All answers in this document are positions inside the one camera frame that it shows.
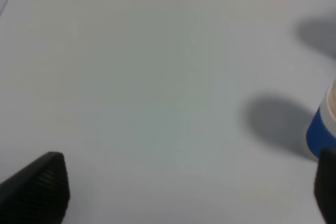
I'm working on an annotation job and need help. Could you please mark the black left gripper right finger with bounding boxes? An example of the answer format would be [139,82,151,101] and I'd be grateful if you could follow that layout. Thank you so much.
[314,148,335,224]

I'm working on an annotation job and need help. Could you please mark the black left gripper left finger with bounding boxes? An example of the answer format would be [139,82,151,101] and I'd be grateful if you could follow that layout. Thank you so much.
[1,152,70,224]

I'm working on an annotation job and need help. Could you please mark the blue cup with white rim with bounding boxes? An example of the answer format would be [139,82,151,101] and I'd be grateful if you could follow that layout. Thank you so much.
[306,79,336,161]

